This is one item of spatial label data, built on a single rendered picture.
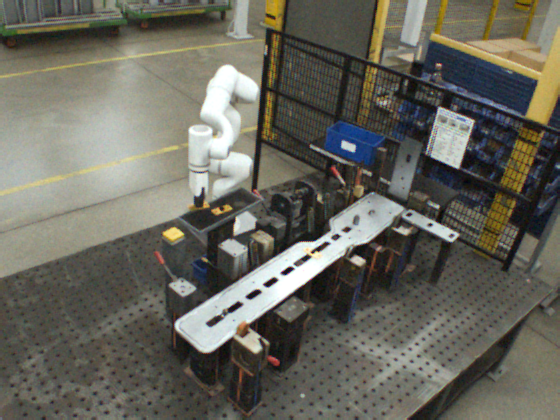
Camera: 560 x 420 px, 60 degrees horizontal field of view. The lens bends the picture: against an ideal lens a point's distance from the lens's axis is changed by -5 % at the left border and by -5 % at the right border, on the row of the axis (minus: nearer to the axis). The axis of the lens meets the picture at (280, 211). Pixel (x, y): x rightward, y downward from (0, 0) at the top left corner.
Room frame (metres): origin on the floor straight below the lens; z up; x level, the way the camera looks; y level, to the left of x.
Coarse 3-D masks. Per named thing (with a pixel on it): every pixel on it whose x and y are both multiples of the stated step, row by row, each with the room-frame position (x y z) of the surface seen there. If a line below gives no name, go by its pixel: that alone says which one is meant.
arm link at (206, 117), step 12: (216, 96) 1.84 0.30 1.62; (228, 96) 1.88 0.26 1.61; (204, 108) 1.79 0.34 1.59; (216, 108) 1.79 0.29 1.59; (204, 120) 1.78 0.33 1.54; (216, 120) 1.75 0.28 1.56; (228, 132) 1.69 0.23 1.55; (216, 144) 1.64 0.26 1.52; (228, 144) 1.66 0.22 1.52; (216, 156) 1.63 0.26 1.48; (228, 156) 1.65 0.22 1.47
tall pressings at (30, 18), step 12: (12, 0) 7.15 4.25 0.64; (24, 0) 7.21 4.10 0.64; (36, 0) 7.34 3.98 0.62; (48, 0) 7.68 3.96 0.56; (60, 0) 8.02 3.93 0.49; (72, 0) 7.91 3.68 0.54; (84, 0) 8.06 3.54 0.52; (12, 12) 7.12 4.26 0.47; (24, 12) 7.18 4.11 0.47; (36, 12) 7.33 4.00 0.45; (48, 12) 7.66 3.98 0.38; (60, 12) 7.99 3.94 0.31; (72, 12) 7.90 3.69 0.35; (84, 12) 8.04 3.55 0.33; (12, 24) 7.09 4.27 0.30
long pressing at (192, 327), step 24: (336, 216) 2.05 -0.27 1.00; (360, 216) 2.08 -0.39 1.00; (384, 216) 2.11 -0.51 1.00; (360, 240) 1.88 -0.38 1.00; (264, 264) 1.62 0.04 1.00; (288, 264) 1.65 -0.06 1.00; (312, 264) 1.66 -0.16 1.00; (240, 288) 1.46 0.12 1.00; (264, 288) 1.48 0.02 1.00; (288, 288) 1.50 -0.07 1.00; (192, 312) 1.30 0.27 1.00; (216, 312) 1.32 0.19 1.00; (240, 312) 1.33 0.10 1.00; (264, 312) 1.35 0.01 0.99; (192, 336) 1.19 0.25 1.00; (216, 336) 1.20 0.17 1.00
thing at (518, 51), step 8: (488, 40) 6.29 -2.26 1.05; (496, 40) 6.39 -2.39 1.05; (504, 40) 6.48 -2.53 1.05; (512, 40) 6.56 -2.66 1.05; (520, 40) 6.64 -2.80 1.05; (480, 48) 5.83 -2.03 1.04; (488, 48) 5.87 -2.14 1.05; (496, 48) 5.94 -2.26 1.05; (504, 48) 6.03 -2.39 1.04; (512, 48) 6.09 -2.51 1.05; (520, 48) 6.17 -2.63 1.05; (528, 48) 6.25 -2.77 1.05; (536, 48) 6.37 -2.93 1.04; (504, 56) 5.89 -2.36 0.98; (512, 56) 5.93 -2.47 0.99; (520, 56) 5.85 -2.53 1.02; (528, 56) 5.82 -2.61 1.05; (536, 56) 5.89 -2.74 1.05; (544, 56) 5.96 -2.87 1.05; (520, 64) 5.82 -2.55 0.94; (528, 64) 5.75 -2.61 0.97; (536, 64) 5.68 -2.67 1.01; (544, 64) 5.72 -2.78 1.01
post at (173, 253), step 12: (168, 240) 1.52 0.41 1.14; (180, 240) 1.54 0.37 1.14; (168, 252) 1.51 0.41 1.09; (180, 252) 1.53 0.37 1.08; (168, 264) 1.52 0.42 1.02; (180, 264) 1.54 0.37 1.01; (168, 276) 1.53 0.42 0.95; (180, 276) 1.54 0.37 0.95; (168, 300) 1.53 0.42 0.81; (168, 312) 1.53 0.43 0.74
